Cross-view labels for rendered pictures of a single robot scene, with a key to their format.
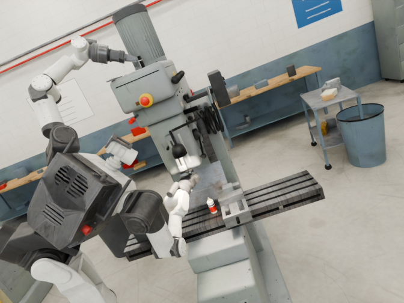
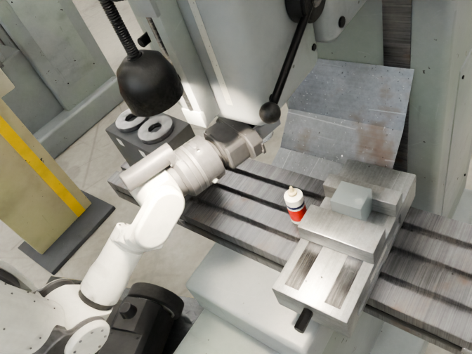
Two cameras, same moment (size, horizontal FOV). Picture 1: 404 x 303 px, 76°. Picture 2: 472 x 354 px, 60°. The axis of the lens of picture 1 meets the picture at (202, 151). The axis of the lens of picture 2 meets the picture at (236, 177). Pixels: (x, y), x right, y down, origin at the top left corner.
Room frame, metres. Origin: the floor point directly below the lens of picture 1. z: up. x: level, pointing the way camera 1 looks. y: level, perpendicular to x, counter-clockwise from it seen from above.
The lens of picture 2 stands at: (0.93, -0.25, 1.71)
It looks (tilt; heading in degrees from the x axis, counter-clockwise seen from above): 45 degrees down; 44
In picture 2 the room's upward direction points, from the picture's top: 23 degrees counter-clockwise
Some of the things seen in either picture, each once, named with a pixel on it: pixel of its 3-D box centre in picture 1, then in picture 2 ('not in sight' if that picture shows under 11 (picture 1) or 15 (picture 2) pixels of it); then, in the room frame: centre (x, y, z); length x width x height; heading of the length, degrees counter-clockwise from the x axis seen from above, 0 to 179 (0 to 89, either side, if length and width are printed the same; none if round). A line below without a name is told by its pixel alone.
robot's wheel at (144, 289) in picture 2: not in sight; (155, 301); (1.21, 0.63, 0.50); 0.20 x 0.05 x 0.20; 102
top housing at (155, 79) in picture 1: (151, 83); not in sight; (1.43, 0.11, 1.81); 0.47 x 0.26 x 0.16; 173
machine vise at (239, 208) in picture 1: (232, 199); (348, 232); (1.36, -0.06, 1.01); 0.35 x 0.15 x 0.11; 174
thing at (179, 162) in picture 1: (176, 152); (179, 60); (1.30, 0.13, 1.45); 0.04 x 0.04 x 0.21; 83
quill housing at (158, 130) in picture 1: (176, 141); (220, 1); (1.42, 0.11, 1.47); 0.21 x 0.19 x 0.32; 83
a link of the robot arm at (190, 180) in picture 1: (186, 184); (219, 150); (1.33, 0.15, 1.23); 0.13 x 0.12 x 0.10; 64
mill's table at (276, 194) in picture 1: (219, 215); (309, 228); (1.40, 0.06, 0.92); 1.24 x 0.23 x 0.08; 83
